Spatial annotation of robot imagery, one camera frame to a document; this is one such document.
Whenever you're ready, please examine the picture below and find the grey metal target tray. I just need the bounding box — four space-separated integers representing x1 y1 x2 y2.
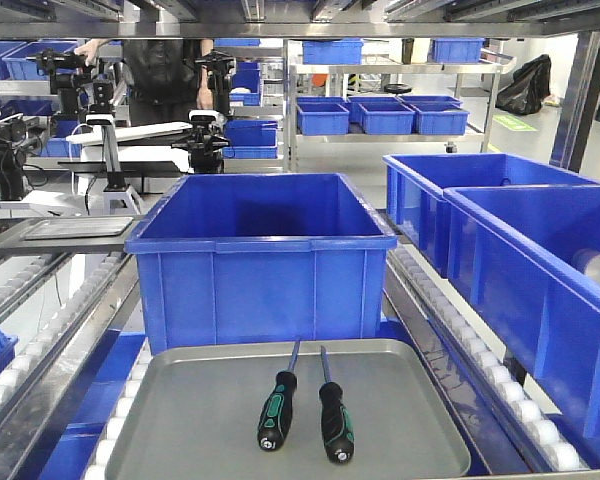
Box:
104 339 471 479

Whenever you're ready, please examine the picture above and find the blue bin behind tray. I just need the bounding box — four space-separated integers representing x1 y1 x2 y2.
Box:
125 173 397 354

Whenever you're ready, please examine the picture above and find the steel shelf rack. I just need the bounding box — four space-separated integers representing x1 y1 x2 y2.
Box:
0 1 600 479

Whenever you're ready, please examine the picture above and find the green black screwdriver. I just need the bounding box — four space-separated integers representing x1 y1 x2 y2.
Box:
257 338 301 451
319 346 355 465

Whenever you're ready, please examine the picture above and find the person in black clothing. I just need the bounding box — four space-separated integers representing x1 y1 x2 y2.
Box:
74 38 216 127

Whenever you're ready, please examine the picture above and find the blue bin right near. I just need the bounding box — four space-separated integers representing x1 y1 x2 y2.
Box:
444 185 600 459

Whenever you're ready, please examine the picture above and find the white black teleoperation robot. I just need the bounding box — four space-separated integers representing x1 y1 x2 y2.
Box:
0 49 234 215

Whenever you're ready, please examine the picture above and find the blue bin right far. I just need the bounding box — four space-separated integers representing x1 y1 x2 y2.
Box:
382 152 600 280

